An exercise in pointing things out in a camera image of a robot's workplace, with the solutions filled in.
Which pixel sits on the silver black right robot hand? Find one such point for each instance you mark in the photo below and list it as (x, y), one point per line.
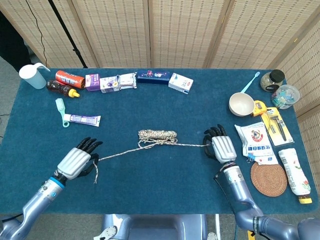
(223, 150)

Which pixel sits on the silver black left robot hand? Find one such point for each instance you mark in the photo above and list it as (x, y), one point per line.
(73, 163)

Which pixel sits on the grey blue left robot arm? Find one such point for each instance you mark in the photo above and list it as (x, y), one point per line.
(37, 200)

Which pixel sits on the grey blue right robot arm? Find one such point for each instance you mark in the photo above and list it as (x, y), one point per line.
(237, 185)

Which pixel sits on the small blue binder clip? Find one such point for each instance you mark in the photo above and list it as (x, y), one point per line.
(250, 157)

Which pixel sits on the white printed bag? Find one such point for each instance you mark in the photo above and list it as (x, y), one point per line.
(257, 145)

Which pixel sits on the white purple toothpaste tube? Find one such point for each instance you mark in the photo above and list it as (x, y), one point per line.
(85, 119)

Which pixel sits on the beige bowl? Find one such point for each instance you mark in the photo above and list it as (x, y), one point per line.
(241, 105)

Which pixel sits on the round woven coaster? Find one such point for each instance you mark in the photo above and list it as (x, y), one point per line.
(268, 180)

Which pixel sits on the yellow tape measure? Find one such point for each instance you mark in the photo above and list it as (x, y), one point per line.
(260, 107)

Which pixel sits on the green brush white bristles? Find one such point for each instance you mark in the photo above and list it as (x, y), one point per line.
(60, 103)

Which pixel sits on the dark blue table cloth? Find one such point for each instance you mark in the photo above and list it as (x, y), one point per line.
(175, 110)

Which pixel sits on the razor on yellow card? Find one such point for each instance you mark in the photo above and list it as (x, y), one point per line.
(285, 135)

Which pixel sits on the light blue toothbrush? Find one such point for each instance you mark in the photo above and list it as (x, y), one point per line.
(250, 83)

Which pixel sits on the white floral label bottle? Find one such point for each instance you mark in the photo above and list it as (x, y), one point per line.
(293, 172)

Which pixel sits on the brown drink bottle yellow cap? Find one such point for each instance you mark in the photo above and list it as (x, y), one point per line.
(58, 87)

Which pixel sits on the white blue box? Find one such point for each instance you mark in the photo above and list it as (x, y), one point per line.
(180, 83)

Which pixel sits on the clear cup of clips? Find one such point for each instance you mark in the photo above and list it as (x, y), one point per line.
(285, 96)

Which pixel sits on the glass jar black lid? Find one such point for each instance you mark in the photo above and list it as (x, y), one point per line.
(270, 81)

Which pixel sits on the orange snack can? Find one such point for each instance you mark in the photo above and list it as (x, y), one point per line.
(70, 78)

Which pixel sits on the white purple drink carton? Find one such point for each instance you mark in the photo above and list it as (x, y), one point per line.
(109, 85)

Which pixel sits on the pale plastic jug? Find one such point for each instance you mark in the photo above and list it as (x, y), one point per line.
(32, 77)

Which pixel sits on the silver foil packet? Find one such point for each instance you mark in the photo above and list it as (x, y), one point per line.
(127, 81)

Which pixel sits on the dark blue long box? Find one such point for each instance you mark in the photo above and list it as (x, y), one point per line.
(153, 77)

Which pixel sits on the grey blue robot torso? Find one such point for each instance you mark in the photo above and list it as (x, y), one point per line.
(155, 227)

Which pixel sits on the bamboo folding screen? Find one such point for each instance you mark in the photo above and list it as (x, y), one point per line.
(182, 32)

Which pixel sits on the black stand pole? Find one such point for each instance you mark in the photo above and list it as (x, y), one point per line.
(65, 27)

